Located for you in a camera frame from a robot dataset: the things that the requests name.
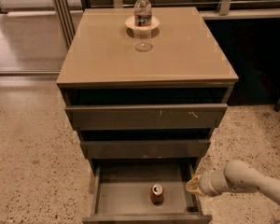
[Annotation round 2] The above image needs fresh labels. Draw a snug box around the red coke can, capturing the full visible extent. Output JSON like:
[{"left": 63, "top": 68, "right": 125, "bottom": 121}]
[{"left": 150, "top": 184, "right": 164, "bottom": 204}]

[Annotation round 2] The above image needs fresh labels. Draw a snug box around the top grey drawer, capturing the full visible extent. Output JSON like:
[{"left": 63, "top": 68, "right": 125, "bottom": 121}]
[{"left": 65, "top": 104, "right": 227, "bottom": 131}]

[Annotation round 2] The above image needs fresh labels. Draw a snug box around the clear plastic water bottle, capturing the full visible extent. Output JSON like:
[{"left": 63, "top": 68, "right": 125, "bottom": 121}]
[{"left": 133, "top": 0, "right": 152, "bottom": 27}]

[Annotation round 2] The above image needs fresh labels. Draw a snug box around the grey drawer cabinet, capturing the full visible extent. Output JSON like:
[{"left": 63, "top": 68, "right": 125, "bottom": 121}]
[{"left": 56, "top": 7, "right": 240, "bottom": 224}]

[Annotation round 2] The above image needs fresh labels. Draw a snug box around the middle grey drawer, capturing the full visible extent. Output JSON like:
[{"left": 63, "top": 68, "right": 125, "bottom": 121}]
[{"left": 80, "top": 139, "right": 210, "bottom": 159}]

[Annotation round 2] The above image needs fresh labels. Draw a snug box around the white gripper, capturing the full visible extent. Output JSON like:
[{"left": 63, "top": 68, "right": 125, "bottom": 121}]
[{"left": 186, "top": 169, "right": 229, "bottom": 197}]

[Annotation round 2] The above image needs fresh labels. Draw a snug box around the white round plate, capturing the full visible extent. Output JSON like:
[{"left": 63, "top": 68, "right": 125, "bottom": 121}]
[{"left": 125, "top": 16, "right": 160, "bottom": 31}]

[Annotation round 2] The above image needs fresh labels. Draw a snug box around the bottom grey open drawer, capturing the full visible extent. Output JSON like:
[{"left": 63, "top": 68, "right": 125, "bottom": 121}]
[{"left": 82, "top": 163, "right": 212, "bottom": 224}]

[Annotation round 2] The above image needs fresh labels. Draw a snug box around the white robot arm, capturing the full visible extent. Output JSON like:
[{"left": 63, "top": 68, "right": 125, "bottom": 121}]
[{"left": 186, "top": 160, "right": 280, "bottom": 205}]

